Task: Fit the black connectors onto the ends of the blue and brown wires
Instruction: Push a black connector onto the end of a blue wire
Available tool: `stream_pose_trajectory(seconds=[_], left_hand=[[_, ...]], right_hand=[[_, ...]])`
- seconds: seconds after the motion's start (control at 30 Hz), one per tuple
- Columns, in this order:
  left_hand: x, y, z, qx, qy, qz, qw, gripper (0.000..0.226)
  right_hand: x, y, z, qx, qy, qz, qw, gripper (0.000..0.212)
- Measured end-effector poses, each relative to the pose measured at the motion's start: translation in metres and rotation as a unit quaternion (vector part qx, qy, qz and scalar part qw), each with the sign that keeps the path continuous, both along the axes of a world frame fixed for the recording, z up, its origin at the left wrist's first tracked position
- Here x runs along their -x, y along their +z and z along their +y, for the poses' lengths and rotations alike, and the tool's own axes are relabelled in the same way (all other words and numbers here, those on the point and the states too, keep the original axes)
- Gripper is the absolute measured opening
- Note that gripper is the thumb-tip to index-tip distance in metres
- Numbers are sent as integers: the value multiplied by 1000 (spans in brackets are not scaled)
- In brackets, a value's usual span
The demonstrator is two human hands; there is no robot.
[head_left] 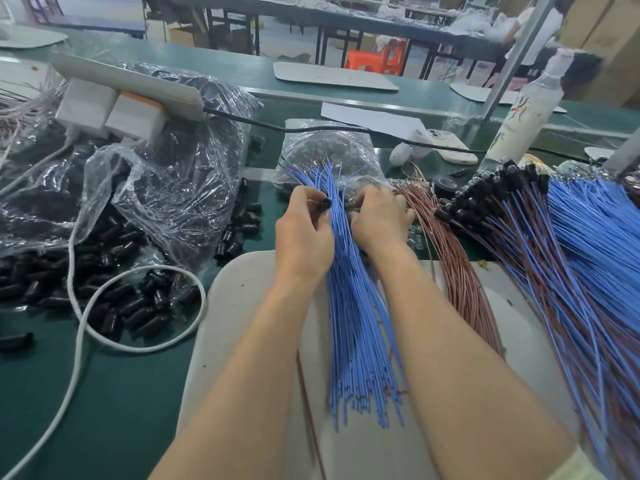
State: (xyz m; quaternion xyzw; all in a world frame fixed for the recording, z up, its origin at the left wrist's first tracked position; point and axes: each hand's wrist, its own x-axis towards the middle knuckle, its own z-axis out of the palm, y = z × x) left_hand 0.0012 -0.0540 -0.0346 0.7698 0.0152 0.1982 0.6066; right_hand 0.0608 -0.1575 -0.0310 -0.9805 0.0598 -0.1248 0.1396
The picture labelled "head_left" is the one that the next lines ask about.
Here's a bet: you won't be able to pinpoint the white spray bottle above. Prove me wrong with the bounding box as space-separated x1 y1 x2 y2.
485 49 576 166

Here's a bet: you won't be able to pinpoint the blue table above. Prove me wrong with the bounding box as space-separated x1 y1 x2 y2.
25 0 149 38

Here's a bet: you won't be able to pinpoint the cardboard boxes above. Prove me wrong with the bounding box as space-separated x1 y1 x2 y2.
560 0 640 108

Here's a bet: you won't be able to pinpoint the white flat device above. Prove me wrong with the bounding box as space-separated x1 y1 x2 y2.
418 129 481 166

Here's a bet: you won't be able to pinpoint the person's left hand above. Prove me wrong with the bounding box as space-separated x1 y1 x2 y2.
273 185 336 296

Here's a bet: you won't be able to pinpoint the orange plastic stool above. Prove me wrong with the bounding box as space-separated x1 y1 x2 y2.
346 39 411 76

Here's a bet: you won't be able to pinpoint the white orange charger adapter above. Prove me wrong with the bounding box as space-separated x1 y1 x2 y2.
105 91 168 146

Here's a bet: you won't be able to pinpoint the black power cord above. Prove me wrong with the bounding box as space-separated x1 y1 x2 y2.
205 107 601 166

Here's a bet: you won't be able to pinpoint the slanted metal frame post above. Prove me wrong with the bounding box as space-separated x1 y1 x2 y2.
483 0 559 121

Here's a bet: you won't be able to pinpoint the pile of black plastic caps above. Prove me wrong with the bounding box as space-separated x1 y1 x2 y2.
0 179 263 351

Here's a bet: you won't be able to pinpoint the short metal frame post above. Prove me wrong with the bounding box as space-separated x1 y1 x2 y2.
603 129 640 176

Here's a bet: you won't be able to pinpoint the person's right forearm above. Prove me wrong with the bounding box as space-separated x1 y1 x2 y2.
378 249 579 480

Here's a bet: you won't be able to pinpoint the person's right hand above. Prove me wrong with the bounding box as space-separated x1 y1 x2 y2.
350 185 418 266

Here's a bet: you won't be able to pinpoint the long black-frame table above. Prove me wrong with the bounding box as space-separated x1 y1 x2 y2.
160 0 509 78

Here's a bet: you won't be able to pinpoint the white power strip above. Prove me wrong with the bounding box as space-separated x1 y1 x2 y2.
50 53 208 121

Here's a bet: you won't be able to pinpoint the white charging cable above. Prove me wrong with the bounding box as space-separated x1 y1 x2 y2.
0 135 208 480

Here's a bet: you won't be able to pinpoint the person's left forearm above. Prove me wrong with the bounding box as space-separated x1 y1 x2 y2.
150 279 321 480

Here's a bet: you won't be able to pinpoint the white computer mouse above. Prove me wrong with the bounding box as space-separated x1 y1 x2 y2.
389 143 414 168

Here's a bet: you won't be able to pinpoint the bundle of blue wires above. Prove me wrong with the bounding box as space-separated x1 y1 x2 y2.
285 163 406 428

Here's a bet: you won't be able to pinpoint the pile of assembled wire harnesses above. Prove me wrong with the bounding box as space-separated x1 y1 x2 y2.
435 159 640 480

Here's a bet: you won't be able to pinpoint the white paper sheet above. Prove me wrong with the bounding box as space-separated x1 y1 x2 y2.
320 103 433 141

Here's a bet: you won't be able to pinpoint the small clear plastic bag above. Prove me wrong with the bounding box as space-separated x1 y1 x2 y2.
272 119 386 201

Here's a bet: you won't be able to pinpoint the white flat tray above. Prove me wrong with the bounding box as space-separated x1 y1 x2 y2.
0 25 69 50
273 61 400 92
450 83 568 114

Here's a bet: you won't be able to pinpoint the white work board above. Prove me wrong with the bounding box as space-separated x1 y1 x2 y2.
178 249 601 480

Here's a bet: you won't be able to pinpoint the bundle of stripped brown wires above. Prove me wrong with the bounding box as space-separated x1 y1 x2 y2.
0 79 61 166

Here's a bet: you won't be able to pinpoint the large clear plastic bag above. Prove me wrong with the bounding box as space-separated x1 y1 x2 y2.
0 63 263 268

